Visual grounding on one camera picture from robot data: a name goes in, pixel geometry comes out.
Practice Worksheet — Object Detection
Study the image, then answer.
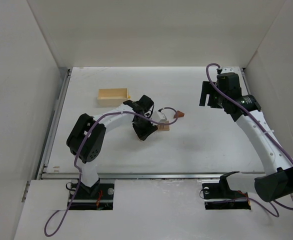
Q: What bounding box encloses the long light wood block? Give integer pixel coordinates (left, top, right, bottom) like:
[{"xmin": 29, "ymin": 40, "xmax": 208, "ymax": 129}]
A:
[{"xmin": 157, "ymin": 124, "xmax": 170, "ymax": 131}]

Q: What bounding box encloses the red-brown wood triangle block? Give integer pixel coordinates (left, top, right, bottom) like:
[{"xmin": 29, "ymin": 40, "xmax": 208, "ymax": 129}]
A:
[{"xmin": 174, "ymin": 110, "xmax": 185, "ymax": 119}]

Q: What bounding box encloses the cream plastic drawer box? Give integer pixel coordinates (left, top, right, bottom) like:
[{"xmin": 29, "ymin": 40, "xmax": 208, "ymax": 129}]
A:
[{"xmin": 97, "ymin": 88, "xmax": 131, "ymax": 107}]

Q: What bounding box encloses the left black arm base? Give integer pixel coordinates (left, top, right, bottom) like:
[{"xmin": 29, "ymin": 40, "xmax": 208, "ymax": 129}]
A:
[{"xmin": 70, "ymin": 183, "xmax": 115, "ymax": 211}]

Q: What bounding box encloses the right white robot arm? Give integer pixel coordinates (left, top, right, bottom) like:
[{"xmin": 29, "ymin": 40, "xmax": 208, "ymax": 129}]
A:
[{"xmin": 199, "ymin": 72, "xmax": 293, "ymax": 202}]

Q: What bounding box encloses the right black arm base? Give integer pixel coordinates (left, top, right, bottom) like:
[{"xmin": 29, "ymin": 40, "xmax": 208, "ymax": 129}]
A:
[{"xmin": 199, "ymin": 182, "xmax": 251, "ymax": 210}]

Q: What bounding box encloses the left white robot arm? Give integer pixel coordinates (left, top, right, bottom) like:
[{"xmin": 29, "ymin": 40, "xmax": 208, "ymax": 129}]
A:
[{"xmin": 66, "ymin": 95, "xmax": 158, "ymax": 196}]

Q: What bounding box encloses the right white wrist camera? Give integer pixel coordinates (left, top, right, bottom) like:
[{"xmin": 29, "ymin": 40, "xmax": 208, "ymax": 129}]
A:
[{"xmin": 216, "ymin": 66, "xmax": 234, "ymax": 75}]

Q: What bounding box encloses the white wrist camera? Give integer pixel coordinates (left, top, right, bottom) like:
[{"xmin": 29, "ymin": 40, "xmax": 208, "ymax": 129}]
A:
[
  {"xmin": 152, "ymin": 110, "xmax": 167, "ymax": 123},
  {"xmin": 216, "ymin": 66, "xmax": 234, "ymax": 75}
]

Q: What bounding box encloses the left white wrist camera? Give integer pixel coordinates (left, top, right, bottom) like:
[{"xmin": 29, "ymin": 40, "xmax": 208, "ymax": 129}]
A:
[{"xmin": 152, "ymin": 110, "xmax": 167, "ymax": 123}]

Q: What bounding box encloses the right metal table rail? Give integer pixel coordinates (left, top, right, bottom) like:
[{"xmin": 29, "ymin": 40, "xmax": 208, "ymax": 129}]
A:
[{"xmin": 240, "ymin": 67, "xmax": 280, "ymax": 176}]

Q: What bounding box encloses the metal table rail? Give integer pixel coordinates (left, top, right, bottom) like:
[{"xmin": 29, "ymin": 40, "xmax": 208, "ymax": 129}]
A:
[
  {"xmin": 21, "ymin": 67, "xmax": 72, "ymax": 203},
  {"xmin": 240, "ymin": 67, "xmax": 280, "ymax": 176},
  {"xmin": 39, "ymin": 173, "xmax": 222, "ymax": 180}
]

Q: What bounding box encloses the left metal table rail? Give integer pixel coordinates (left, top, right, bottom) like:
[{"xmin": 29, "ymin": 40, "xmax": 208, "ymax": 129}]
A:
[{"xmin": 21, "ymin": 67, "xmax": 72, "ymax": 203}]

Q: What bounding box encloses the front metal table rail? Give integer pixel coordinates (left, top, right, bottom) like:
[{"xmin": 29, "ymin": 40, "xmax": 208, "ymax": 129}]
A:
[{"xmin": 39, "ymin": 173, "xmax": 222, "ymax": 180}]

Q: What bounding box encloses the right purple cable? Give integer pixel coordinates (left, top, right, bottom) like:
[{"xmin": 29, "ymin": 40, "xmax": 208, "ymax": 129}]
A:
[{"xmin": 205, "ymin": 62, "xmax": 293, "ymax": 218}]

